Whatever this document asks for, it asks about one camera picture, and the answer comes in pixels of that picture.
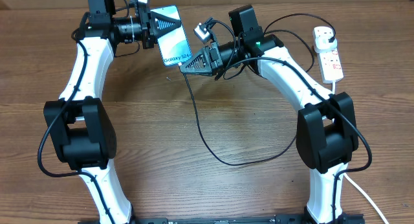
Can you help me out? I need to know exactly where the white power strip cord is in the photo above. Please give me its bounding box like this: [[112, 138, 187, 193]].
[[330, 82, 390, 224]]

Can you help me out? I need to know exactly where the white wall charger plug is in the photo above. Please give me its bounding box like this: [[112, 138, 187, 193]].
[[314, 37, 338, 54]]

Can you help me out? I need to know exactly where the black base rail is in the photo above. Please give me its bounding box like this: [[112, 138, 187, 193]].
[[77, 213, 366, 224]]

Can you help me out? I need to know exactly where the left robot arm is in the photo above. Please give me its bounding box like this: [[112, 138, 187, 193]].
[[38, 0, 182, 223]]

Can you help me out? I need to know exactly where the white power strip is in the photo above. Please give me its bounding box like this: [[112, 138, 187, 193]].
[[312, 26, 344, 85]]

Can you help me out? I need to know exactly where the blue Galaxy smartphone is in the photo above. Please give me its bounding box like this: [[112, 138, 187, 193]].
[[151, 5, 192, 66]]

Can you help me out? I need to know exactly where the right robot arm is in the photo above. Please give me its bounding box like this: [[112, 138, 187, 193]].
[[180, 5, 364, 223]]

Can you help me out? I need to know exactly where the black USB charging cable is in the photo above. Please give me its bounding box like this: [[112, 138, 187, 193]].
[[177, 13, 336, 167]]

